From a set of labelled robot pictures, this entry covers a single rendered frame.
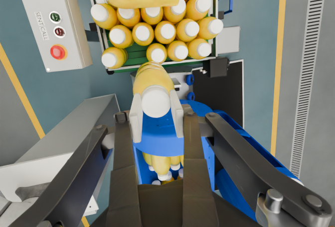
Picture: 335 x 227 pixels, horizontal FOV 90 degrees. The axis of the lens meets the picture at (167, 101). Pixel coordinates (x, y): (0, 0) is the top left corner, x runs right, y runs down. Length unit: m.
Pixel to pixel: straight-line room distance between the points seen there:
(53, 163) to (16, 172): 0.14
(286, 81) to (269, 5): 0.79
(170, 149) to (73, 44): 0.39
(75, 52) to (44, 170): 0.53
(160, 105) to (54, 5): 0.42
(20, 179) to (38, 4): 0.67
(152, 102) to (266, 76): 1.87
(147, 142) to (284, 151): 2.31
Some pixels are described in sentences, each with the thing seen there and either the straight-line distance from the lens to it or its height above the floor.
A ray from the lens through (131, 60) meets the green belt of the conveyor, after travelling 0.71.
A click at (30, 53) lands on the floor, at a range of 1.90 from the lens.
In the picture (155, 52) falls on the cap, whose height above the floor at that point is 1.10.
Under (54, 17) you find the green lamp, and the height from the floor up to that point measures 1.11.
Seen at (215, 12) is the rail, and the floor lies 0.97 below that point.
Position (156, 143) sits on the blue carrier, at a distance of 0.46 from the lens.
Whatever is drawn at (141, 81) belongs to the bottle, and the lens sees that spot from 0.25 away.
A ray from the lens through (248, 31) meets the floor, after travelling 1.86.
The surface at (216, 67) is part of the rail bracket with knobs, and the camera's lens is 0.66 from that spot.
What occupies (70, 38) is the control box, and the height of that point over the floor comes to 1.10.
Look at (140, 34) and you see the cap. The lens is 0.51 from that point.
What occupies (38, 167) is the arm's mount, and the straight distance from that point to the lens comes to 0.89.
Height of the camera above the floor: 1.61
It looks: 70 degrees down
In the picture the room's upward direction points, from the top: 162 degrees clockwise
